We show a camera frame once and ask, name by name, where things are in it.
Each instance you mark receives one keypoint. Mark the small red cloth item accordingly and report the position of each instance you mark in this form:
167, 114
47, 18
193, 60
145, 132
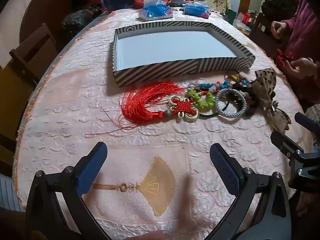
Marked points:
283, 57

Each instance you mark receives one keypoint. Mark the blue tissue pack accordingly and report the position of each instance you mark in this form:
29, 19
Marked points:
156, 11
196, 10

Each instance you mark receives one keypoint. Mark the red tassel knot ornament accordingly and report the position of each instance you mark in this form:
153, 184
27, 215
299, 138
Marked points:
150, 97

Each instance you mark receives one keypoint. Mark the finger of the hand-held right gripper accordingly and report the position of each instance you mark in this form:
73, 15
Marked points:
308, 125
283, 142

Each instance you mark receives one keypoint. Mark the dark wooden chair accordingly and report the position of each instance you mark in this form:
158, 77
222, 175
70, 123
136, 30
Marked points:
261, 35

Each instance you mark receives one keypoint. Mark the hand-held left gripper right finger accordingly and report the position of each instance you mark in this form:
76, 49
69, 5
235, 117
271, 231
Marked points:
226, 172

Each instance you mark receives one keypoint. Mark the white ribbed radiator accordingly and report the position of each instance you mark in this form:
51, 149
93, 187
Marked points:
10, 192

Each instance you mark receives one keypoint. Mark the black plastic bag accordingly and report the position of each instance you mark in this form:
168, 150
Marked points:
80, 20

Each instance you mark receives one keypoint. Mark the black white striped box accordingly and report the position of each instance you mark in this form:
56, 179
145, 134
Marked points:
155, 73

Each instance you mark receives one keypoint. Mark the dark speckled cloth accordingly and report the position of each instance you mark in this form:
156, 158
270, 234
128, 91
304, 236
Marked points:
280, 2

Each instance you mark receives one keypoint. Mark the green box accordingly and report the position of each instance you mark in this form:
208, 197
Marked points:
231, 16

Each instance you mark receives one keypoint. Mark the pink embossed tablecloth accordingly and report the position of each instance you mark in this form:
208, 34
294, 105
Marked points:
75, 100

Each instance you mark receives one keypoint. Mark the round dark wooden tabletop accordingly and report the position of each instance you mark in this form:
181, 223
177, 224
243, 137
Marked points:
47, 2

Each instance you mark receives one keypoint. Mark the brown wooden chair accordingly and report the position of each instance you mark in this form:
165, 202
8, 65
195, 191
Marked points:
32, 50

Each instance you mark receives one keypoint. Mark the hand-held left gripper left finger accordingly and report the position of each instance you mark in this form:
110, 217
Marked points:
91, 170

